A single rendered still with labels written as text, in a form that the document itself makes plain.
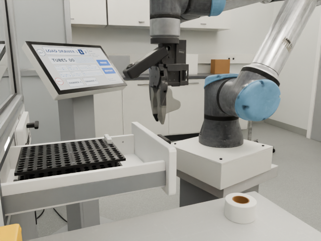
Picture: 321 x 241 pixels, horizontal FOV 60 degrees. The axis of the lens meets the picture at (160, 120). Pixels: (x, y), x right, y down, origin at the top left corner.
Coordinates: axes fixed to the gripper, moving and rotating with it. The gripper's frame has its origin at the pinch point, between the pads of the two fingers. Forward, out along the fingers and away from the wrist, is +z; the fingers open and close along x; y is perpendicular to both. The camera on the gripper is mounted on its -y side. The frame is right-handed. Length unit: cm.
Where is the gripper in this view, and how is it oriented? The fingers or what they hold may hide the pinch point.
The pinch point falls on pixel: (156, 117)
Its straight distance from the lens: 72.5
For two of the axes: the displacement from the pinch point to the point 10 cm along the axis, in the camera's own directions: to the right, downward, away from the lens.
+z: 0.0, 9.8, 2.2
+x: -3.5, -2.0, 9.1
